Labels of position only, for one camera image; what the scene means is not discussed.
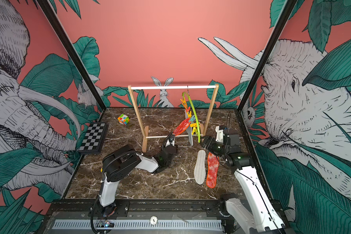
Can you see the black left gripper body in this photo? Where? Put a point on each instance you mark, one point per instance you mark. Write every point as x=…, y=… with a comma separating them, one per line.
x=176, y=149

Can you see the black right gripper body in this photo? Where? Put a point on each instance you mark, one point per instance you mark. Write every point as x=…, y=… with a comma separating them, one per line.
x=215, y=147

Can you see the red orange-edged insole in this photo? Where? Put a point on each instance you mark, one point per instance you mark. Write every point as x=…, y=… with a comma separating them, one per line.
x=182, y=127
x=213, y=165

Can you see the grey textured insole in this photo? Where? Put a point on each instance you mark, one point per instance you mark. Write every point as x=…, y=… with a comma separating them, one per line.
x=199, y=169

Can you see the green clip hanger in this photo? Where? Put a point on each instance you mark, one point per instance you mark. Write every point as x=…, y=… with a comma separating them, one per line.
x=191, y=114

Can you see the white smooth insole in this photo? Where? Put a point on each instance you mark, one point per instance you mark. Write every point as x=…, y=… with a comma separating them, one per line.
x=189, y=131

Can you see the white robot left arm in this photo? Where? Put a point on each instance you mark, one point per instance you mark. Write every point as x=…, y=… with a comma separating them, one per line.
x=117, y=165

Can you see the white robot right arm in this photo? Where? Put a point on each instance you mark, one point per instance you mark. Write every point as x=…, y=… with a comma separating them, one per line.
x=260, y=217

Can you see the colourful puzzle cube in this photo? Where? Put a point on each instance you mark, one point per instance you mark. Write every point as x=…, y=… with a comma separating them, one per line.
x=123, y=119

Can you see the black white checkerboard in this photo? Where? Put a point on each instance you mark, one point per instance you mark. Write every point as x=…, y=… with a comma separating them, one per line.
x=93, y=139

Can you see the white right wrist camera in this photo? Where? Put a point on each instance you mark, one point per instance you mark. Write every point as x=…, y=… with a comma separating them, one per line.
x=220, y=133

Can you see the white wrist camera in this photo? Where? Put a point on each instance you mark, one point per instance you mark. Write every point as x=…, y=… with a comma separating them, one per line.
x=170, y=140
x=220, y=133

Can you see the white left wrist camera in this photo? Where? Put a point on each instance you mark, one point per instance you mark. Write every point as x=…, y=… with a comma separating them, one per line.
x=170, y=140

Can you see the white perforated rail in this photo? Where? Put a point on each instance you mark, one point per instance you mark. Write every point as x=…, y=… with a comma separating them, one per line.
x=137, y=224

